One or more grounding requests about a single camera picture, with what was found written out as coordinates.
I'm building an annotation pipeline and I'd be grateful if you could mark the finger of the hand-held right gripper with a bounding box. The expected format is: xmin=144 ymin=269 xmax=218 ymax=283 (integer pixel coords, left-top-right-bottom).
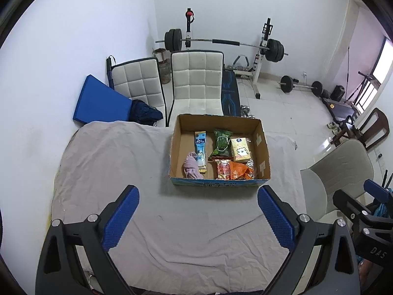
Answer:
xmin=333 ymin=189 xmax=373 ymax=225
xmin=364 ymin=179 xmax=393 ymax=203

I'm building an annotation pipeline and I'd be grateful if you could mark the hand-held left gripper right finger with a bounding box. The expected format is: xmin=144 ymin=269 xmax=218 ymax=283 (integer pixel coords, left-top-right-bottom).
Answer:
xmin=257 ymin=185 xmax=361 ymax=295

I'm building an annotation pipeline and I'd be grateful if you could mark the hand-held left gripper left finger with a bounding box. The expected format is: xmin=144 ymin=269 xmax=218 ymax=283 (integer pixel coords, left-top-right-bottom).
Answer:
xmin=36 ymin=184 xmax=140 ymax=295

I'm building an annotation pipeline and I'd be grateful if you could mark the orange snack packet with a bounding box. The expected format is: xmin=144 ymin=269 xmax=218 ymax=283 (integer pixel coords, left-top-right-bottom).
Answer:
xmin=230 ymin=160 xmax=255 ymax=181

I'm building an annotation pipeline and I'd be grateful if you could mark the red snack packet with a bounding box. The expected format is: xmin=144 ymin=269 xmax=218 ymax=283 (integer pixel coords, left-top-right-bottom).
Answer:
xmin=215 ymin=159 xmax=233 ymax=180

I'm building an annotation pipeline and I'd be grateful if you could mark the yellow tissue pack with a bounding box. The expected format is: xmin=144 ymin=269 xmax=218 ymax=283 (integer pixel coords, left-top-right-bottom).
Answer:
xmin=230 ymin=137 xmax=254 ymax=163

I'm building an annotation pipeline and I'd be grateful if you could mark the pink cloth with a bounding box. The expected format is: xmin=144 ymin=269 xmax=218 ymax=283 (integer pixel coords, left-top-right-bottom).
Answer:
xmin=183 ymin=151 xmax=205 ymax=179

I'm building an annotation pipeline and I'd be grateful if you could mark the green snack packet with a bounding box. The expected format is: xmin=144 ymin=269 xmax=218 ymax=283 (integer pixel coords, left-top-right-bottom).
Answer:
xmin=209 ymin=128 xmax=233 ymax=160

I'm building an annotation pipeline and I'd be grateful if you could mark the cardboard box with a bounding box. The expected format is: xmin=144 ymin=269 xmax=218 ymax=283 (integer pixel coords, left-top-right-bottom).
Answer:
xmin=168 ymin=114 xmax=272 ymax=188

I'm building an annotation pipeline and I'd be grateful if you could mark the blue slim packet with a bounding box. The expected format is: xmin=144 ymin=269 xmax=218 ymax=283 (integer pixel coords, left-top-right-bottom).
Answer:
xmin=195 ymin=131 xmax=208 ymax=173

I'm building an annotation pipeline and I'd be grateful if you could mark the beige shell chair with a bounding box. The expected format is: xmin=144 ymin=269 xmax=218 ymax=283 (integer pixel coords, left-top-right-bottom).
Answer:
xmin=300 ymin=138 xmax=375 ymax=219

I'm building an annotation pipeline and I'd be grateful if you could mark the grey tablecloth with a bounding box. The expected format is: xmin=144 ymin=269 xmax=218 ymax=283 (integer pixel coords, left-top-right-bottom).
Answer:
xmin=51 ymin=120 xmax=304 ymax=286

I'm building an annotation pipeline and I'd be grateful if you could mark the brown wooden chair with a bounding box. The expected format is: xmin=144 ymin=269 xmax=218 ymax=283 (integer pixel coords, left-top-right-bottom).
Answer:
xmin=332 ymin=108 xmax=390 ymax=151

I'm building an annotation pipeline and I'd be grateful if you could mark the dark low bench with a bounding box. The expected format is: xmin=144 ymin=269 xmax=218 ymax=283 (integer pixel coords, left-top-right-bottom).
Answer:
xmin=321 ymin=97 xmax=361 ymax=120

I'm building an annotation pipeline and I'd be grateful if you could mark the black folding stand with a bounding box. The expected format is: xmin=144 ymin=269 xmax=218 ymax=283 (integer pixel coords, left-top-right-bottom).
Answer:
xmin=347 ymin=46 xmax=381 ymax=105

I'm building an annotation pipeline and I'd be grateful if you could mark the black speaker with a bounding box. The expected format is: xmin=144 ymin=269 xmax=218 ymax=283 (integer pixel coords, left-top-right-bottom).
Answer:
xmin=332 ymin=85 xmax=346 ymax=102

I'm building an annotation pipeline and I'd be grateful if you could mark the dark blue clothing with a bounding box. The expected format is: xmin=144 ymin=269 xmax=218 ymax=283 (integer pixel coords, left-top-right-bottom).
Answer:
xmin=130 ymin=99 xmax=163 ymax=126

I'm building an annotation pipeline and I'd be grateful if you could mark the window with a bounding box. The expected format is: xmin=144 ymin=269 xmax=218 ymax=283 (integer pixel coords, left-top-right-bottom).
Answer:
xmin=356 ymin=35 xmax=393 ymax=111

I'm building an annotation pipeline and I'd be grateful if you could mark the blue foam mat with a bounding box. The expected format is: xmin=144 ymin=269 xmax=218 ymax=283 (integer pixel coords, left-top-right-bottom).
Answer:
xmin=72 ymin=74 xmax=134 ymax=126

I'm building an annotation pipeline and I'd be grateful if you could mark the black blue weight bench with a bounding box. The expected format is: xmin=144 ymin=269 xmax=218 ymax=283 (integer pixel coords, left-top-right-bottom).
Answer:
xmin=221 ymin=69 xmax=241 ymax=117

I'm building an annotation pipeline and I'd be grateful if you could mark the short barbell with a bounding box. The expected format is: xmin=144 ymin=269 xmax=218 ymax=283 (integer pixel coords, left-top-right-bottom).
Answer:
xmin=279 ymin=75 xmax=323 ymax=97

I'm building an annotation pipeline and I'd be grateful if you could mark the white padded chair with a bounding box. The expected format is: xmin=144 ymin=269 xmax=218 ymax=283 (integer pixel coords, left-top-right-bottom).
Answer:
xmin=111 ymin=57 xmax=166 ymax=126
xmin=167 ymin=50 xmax=225 ymax=126

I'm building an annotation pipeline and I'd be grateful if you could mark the dark slim bag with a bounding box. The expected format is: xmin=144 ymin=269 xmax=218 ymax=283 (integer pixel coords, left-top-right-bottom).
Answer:
xmin=106 ymin=56 xmax=115 ymax=89

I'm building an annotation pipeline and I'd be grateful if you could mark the white bench press rack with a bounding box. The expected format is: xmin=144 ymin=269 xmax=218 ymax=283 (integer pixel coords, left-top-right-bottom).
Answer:
xmin=183 ymin=8 xmax=274 ymax=100

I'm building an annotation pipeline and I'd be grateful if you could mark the clear water jug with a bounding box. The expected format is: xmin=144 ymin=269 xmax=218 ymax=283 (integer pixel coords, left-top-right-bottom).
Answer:
xmin=161 ymin=58 xmax=171 ymax=85

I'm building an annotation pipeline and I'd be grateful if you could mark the long barbell with black plates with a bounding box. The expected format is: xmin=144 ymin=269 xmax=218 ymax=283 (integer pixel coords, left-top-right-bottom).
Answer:
xmin=155 ymin=29 xmax=289 ymax=63

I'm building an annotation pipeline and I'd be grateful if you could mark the grey exercise handle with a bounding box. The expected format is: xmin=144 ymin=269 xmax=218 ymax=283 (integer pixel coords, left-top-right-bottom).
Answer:
xmin=232 ymin=55 xmax=251 ymax=68

